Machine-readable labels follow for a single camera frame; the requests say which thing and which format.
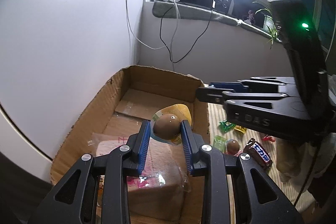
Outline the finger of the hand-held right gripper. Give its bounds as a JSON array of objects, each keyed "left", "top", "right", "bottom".
[
  {"left": 196, "top": 86, "right": 290, "bottom": 110},
  {"left": 209, "top": 76, "right": 297, "bottom": 94}
]

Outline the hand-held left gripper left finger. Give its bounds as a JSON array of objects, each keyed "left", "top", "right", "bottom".
[{"left": 45, "top": 120, "right": 152, "bottom": 224}]

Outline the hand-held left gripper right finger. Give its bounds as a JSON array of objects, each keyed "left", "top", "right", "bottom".
[{"left": 181, "top": 120, "right": 302, "bottom": 224}]

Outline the brown cardboard box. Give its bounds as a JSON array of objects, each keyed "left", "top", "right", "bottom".
[{"left": 50, "top": 65, "right": 210, "bottom": 224}]

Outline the brown chocolate bar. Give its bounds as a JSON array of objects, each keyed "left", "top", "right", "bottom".
[{"left": 243, "top": 138, "right": 272, "bottom": 169}]

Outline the small green candy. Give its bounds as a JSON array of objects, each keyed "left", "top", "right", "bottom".
[{"left": 213, "top": 135, "right": 226, "bottom": 153}]

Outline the clear plastic bag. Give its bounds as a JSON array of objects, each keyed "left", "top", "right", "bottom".
[{"left": 88, "top": 132, "right": 192, "bottom": 193}]

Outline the green square candy packet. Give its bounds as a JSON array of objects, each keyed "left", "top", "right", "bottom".
[{"left": 219, "top": 120, "right": 236, "bottom": 133}]

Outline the green potted plant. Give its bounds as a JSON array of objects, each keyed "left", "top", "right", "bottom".
[{"left": 253, "top": 0, "right": 286, "bottom": 50}]

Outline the small pink figurine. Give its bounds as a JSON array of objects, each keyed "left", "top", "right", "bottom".
[{"left": 244, "top": 10, "right": 257, "bottom": 25}]

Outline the striped blanket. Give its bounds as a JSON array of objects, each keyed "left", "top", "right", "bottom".
[{"left": 207, "top": 102, "right": 317, "bottom": 214}]

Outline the beige fuzzy cloth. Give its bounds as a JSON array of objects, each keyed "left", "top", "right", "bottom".
[{"left": 276, "top": 139, "right": 319, "bottom": 184}]

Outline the white adapter cable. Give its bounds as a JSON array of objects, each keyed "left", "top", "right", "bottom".
[{"left": 171, "top": 1, "right": 182, "bottom": 70}]

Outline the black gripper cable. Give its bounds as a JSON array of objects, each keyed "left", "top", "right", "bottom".
[{"left": 293, "top": 144, "right": 320, "bottom": 207}]

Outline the long white cable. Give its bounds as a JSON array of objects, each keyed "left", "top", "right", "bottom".
[{"left": 125, "top": 0, "right": 171, "bottom": 50}]

